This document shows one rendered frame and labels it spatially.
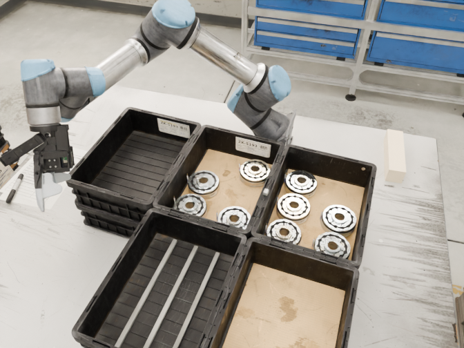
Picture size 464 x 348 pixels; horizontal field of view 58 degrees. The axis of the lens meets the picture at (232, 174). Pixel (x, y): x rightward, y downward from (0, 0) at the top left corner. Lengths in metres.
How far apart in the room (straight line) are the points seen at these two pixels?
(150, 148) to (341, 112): 1.88
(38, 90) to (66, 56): 2.86
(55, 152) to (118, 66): 0.38
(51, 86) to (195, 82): 2.36
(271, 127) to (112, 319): 0.87
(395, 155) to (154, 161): 0.91
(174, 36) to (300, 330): 0.92
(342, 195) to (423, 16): 1.82
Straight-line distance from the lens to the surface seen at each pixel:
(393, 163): 1.68
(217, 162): 1.47
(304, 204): 1.32
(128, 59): 1.37
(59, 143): 1.10
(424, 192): 1.71
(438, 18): 3.04
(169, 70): 3.54
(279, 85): 1.46
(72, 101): 1.16
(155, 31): 1.37
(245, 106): 1.55
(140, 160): 1.52
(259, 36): 3.15
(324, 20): 2.98
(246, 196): 1.36
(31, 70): 1.08
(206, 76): 3.42
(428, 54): 3.14
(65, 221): 1.57
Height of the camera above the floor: 1.86
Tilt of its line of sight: 46 degrees down
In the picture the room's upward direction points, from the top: straight up
